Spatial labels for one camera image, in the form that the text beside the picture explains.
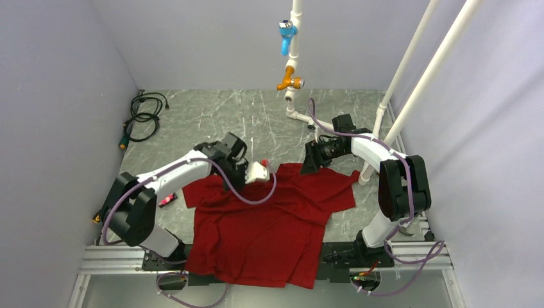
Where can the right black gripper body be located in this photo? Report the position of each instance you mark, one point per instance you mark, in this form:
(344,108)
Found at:
(330,150)

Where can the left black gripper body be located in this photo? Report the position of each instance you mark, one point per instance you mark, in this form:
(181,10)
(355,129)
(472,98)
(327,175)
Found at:
(235,174)

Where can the pink flower brooch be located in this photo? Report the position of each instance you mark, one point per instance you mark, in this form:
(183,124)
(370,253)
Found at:
(169,199)

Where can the red t-shirt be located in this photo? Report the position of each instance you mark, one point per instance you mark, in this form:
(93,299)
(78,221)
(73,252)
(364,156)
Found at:
(272,235)

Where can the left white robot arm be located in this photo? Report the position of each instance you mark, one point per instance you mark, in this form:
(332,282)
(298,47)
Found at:
(129,210)

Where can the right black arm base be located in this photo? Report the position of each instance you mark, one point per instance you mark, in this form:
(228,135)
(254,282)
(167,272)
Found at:
(353,262)

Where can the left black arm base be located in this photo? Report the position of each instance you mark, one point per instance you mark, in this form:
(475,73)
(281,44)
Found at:
(176,263)

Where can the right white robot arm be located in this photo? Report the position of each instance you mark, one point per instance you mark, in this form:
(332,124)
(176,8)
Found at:
(403,187)

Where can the orange valve tap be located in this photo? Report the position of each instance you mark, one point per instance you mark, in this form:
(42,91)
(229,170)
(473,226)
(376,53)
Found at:
(289,80)

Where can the claw hammer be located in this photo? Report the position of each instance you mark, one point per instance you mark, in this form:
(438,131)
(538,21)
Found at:
(404,231)

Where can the blue valve tap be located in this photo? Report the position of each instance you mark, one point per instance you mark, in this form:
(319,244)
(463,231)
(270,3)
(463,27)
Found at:
(287,31)

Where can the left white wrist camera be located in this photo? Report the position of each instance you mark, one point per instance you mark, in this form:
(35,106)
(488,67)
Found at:
(257,172)

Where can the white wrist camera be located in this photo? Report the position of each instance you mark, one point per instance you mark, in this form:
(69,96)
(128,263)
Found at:
(257,172)
(311,126)

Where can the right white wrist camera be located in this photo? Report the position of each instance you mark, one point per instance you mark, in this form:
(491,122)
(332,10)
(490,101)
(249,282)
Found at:
(311,126)

